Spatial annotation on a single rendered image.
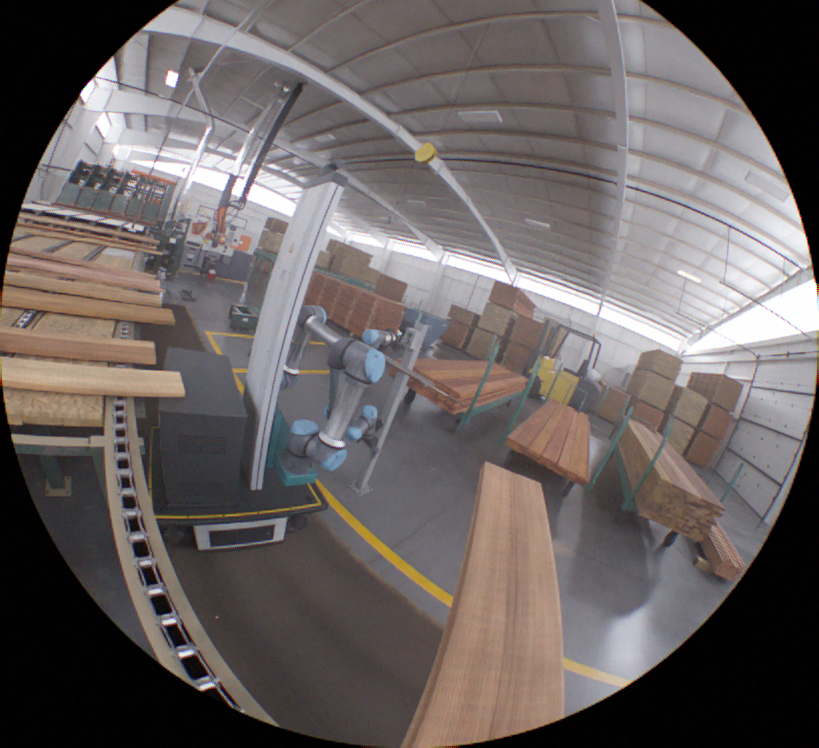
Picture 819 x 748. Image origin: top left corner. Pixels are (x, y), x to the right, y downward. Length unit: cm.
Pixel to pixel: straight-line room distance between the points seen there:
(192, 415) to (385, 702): 138
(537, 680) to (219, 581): 133
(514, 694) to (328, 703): 94
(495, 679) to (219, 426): 108
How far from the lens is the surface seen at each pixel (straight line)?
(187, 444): 118
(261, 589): 160
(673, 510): 329
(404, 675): 158
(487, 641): 68
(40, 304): 197
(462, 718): 60
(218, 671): 65
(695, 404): 1128
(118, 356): 138
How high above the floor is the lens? 146
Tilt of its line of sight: 9 degrees down
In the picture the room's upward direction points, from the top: 21 degrees clockwise
